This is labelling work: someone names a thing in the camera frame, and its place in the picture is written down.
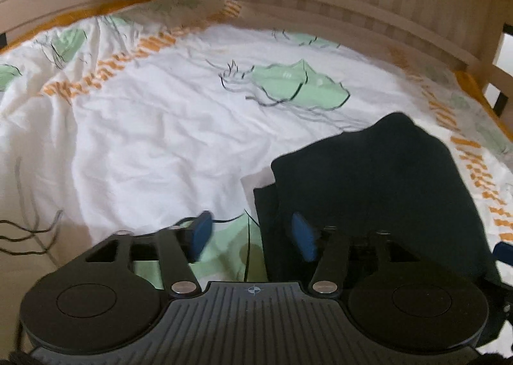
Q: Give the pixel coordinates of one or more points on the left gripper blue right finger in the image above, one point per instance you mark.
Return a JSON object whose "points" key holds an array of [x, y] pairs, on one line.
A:
{"points": [[305, 236]]}

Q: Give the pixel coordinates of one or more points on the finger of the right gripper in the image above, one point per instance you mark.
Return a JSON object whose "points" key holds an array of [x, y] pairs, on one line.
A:
{"points": [[503, 252]]}

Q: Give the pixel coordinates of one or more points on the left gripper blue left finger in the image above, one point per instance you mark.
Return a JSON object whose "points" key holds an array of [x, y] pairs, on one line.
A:
{"points": [[197, 235]]}

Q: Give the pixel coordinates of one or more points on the dark navy zip hoodie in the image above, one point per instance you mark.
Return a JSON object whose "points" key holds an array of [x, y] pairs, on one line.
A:
{"points": [[393, 176]]}

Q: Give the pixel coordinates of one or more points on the white jellyfish print duvet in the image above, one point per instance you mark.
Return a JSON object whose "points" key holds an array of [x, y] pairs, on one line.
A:
{"points": [[132, 120]]}

